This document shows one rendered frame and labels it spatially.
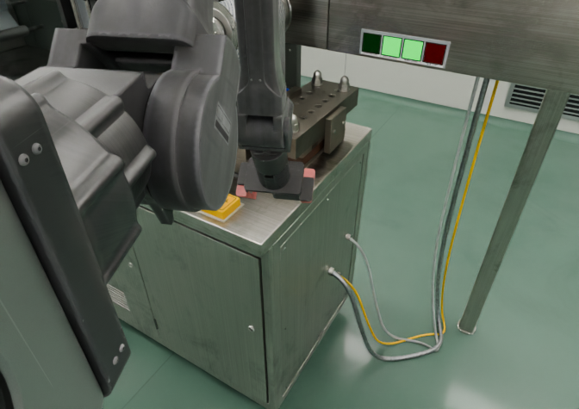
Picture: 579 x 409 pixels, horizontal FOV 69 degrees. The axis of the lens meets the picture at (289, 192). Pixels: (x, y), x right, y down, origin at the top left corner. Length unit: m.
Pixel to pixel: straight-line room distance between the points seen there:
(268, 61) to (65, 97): 0.39
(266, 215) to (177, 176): 0.82
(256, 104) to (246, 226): 0.48
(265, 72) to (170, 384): 1.47
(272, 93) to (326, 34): 0.81
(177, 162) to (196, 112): 0.03
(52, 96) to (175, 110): 0.06
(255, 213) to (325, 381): 0.93
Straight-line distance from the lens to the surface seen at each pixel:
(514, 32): 1.22
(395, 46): 1.28
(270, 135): 0.60
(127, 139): 0.19
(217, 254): 1.14
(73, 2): 1.35
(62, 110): 0.18
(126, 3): 0.27
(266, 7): 0.53
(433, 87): 3.83
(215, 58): 0.24
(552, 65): 1.24
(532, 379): 2.03
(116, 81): 0.21
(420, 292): 2.14
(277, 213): 1.04
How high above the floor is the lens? 1.55
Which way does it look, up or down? 36 degrees down
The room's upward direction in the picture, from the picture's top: straight up
